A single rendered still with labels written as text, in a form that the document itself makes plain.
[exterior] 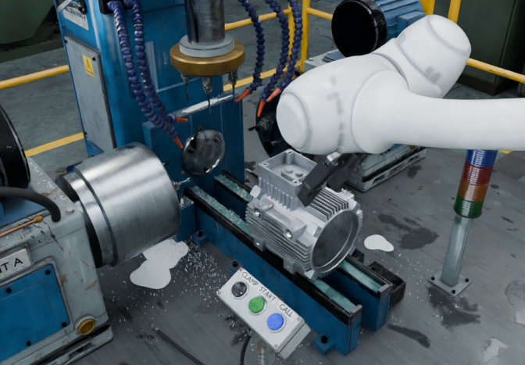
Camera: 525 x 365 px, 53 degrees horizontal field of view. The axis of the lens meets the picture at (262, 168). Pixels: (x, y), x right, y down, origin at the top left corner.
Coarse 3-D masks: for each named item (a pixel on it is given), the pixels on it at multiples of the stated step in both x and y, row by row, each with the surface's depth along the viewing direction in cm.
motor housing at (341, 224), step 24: (336, 192) 123; (288, 216) 115; (312, 216) 112; (336, 216) 125; (360, 216) 120; (288, 240) 114; (312, 240) 111; (336, 240) 125; (312, 264) 119; (336, 264) 121
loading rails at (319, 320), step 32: (192, 192) 147; (224, 192) 153; (224, 224) 138; (256, 256) 131; (288, 288) 125; (320, 288) 118; (352, 288) 122; (384, 288) 116; (320, 320) 119; (352, 320) 111; (384, 320) 123
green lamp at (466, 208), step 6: (456, 198) 122; (462, 198) 119; (456, 204) 122; (462, 204) 120; (468, 204) 119; (474, 204) 118; (480, 204) 119; (456, 210) 122; (462, 210) 120; (468, 210) 120; (474, 210) 119; (480, 210) 120
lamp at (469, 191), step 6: (462, 180) 118; (462, 186) 118; (468, 186) 117; (474, 186) 116; (480, 186) 116; (486, 186) 116; (462, 192) 119; (468, 192) 118; (474, 192) 117; (480, 192) 117; (486, 192) 119; (468, 198) 118; (474, 198) 118; (480, 198) 118
